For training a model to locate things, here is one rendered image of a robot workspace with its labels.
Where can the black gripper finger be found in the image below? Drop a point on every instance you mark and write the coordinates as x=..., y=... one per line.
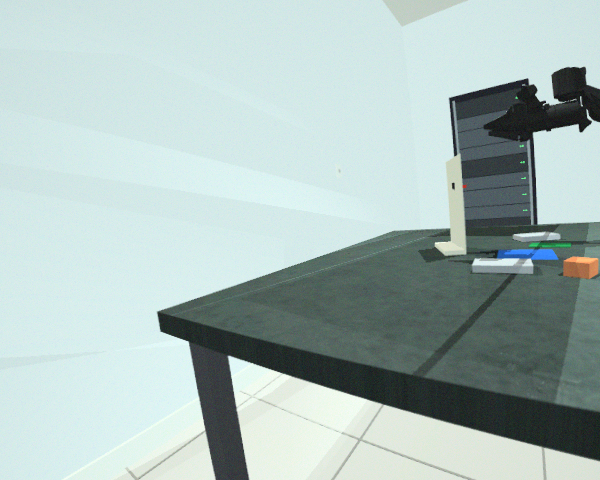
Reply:
x=504, y=134
x=503, y=123

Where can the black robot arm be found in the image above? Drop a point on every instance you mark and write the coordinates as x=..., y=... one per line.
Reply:
x=568, y=84

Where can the orange box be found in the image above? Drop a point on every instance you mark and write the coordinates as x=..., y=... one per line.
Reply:
x=580, y=267

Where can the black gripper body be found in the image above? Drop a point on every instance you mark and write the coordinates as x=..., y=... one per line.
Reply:
x=527, y=122

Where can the blue square mat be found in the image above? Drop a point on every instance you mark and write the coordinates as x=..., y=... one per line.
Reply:
x=527, y=254

